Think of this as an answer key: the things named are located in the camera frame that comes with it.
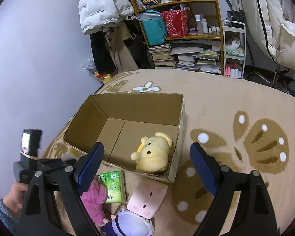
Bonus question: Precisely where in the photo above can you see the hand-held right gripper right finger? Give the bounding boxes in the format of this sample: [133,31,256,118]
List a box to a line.
[189,143,278,236]

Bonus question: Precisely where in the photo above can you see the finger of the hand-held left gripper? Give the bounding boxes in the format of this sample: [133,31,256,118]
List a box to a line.
[40,159,77,171]

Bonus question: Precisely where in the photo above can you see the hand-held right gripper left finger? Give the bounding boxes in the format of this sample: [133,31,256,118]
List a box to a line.
[17,142,105,236]

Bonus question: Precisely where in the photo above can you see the green tissue pack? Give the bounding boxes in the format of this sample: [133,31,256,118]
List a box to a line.
[98,170,127,204]

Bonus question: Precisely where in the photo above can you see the pink fluffy plush toy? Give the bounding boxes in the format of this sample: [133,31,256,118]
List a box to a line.
[80,177,108,227]

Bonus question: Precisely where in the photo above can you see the pink square plush pillow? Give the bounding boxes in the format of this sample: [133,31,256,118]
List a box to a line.
[126,178,168,220]

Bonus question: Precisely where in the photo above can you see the printed cardboard box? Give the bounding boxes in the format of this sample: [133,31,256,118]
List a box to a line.
[63,93,186,184]

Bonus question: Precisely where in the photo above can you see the purple-haired plush doll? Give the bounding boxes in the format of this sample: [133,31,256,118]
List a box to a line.
[100,208,155,236]

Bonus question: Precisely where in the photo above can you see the person's left forearm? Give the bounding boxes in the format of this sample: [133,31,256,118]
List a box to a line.
[0,198,19,236]

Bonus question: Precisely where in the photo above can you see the person's left hand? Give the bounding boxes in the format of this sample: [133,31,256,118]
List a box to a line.
[2,181,30,219]

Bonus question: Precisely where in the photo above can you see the yellow bear plush toy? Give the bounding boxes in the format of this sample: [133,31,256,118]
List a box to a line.
[130,131,174,174]

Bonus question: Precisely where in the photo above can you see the beige flower-printed blanket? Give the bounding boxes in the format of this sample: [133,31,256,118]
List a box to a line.
[41,68,295,236]

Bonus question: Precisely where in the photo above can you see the clear plastic snack bag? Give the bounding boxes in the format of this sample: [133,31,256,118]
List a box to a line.
[83,58,111,84]

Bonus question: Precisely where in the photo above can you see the pile of books and papers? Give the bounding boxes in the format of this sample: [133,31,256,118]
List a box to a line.
[170,39,223,74]

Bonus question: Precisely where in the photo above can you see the black hanging garment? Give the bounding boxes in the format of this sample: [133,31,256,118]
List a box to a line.
[90,31,118,75]

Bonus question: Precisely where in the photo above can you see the beige hanging coat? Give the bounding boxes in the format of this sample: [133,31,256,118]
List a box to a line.
[104,26,140,73]

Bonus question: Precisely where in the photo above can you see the stack of books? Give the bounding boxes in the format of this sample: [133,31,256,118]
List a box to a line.
[147,44,178,69]

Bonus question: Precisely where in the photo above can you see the white metal cart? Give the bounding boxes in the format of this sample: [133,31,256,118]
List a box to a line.
[222,21,247,79]

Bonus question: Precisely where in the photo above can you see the calico cat plush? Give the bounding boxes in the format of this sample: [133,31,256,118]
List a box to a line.
[225,36,242,50]

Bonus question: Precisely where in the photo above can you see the tall white bottle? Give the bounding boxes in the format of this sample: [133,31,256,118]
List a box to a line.
[195,14,203,35]

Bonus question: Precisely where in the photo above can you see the red patterned bag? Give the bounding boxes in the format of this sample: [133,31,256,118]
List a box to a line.
[162,9,190,38]

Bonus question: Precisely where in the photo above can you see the teal bag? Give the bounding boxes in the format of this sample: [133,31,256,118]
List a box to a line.
[140,10,168,46]

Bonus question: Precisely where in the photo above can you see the white puffer jacket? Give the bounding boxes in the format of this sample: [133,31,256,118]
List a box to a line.
[78,0,134,35]

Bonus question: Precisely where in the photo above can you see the wooden shelf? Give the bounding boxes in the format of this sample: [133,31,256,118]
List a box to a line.
[127,0,224,75]

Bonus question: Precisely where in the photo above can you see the white padded chair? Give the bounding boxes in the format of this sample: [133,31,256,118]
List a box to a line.
[246,0,295,91]

